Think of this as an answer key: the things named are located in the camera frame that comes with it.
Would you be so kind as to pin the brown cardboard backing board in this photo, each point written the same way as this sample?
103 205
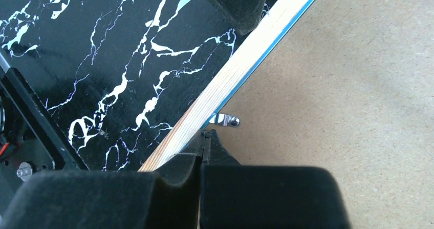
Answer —
349 89

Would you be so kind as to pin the blue wooden picture frame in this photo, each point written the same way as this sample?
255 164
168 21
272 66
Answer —
258 44

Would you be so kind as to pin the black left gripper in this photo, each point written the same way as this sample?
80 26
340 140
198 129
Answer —
243 15

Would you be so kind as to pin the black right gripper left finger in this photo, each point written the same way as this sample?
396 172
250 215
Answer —
165 198

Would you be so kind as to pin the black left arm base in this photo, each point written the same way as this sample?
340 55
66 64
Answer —
31 142

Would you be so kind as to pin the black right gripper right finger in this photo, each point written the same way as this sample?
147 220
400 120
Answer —
260 196

